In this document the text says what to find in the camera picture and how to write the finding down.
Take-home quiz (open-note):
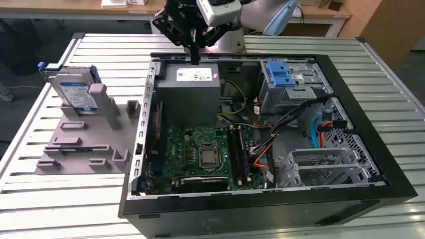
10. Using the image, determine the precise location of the blue drive latch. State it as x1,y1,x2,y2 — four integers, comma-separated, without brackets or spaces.
267,59,295,88

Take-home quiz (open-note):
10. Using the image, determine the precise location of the silver metal drive cage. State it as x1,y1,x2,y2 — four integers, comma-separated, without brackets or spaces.
259,59,335,115

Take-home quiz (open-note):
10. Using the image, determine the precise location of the black graphics card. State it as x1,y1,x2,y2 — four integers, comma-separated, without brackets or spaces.
171,175,230,194

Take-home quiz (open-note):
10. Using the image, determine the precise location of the CPU socket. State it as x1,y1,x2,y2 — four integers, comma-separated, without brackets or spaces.
196,142,224,174

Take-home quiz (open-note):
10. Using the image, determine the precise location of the hard disk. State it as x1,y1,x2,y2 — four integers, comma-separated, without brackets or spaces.
38,62,100,115

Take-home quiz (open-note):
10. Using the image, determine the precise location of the black RAM slot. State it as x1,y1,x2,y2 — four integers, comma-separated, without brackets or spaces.
227,126,243,186
236,125,254,184

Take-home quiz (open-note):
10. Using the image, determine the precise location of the black cable bundle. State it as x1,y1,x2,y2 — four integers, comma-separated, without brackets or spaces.
266,97,328,150

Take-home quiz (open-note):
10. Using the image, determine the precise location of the grey parts rack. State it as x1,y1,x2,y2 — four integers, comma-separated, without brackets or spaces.
35,83,143,176

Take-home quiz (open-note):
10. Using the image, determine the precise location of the grey power supply unit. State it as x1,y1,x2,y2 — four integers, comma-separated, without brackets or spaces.
156,62,222,129

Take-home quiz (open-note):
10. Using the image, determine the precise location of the blue data wire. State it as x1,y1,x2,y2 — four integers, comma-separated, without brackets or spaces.
311,109,334,150

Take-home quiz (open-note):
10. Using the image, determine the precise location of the orange power wire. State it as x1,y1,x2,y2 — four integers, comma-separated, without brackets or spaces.
318,120,347,150

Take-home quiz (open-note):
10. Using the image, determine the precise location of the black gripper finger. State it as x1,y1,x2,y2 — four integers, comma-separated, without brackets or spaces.
152,9,199,65
196,23,234,66

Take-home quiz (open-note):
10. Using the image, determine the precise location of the wooden desk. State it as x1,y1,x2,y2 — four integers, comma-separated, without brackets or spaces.
0,0,354,38

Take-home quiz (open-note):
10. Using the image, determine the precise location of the green motherboard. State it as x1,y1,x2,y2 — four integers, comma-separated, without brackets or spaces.
146,125,267,194

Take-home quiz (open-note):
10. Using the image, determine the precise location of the white cardboard box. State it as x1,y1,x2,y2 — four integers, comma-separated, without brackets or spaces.
102,0,130,9

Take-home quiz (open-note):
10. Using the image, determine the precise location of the silver disk bay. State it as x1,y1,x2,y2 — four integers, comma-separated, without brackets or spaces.
275,148,381,187

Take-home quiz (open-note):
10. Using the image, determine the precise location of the silver CPU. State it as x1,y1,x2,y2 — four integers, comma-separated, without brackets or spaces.
202,149,219,165

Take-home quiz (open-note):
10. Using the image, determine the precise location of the grey stand foot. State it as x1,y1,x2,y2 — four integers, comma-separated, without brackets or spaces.
0,82,15,102

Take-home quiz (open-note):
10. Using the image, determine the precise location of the thin red wire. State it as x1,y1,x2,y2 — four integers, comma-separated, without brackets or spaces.
148,102,164,153

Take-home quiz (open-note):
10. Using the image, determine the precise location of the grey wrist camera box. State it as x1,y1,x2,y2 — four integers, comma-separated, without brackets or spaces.
196,0,242,27

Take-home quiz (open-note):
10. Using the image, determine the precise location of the wooden cabinet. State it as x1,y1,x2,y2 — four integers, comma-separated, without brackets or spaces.
339,0,425,69

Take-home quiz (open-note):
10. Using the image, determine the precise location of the black equipment box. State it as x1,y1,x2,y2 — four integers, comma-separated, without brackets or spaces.
0,18,44,75

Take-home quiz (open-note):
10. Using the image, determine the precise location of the orange wire loop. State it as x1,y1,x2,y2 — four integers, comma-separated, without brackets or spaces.
254,146,271,172

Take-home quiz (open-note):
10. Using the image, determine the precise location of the black PC case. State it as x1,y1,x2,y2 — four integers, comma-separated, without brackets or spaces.
118,52,420,239

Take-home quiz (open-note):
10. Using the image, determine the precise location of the yellow wire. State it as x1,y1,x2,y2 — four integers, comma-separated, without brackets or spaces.
218,79,248,117

